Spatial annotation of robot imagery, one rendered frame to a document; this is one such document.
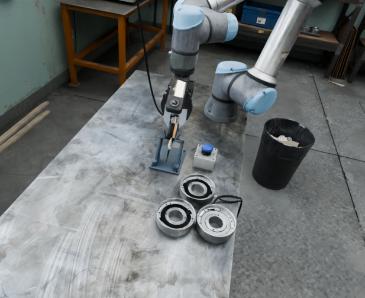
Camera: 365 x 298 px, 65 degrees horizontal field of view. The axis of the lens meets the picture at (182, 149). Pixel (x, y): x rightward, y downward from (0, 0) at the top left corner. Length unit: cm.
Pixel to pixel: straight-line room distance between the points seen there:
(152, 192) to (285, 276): 111
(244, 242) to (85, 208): 118
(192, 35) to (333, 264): 158
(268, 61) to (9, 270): 95
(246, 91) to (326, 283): 121
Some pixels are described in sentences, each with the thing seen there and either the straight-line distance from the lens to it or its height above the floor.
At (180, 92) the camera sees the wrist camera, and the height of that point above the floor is 107.
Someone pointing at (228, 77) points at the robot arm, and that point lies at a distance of 114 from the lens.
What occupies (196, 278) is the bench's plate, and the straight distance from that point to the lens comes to 74.
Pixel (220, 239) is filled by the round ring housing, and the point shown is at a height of 83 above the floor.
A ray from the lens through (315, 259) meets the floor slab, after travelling 195.
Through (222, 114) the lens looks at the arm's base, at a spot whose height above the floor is 84.
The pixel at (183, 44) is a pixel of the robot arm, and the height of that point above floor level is 119.
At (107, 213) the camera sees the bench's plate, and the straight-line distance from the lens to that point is 83.
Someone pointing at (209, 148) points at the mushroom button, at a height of 87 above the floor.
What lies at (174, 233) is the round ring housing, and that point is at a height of 83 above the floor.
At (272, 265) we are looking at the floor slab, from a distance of 181.
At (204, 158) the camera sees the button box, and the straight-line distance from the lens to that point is 94.
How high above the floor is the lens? 145
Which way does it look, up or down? 39 degrees down
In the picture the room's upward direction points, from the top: 9 degrees clockwise
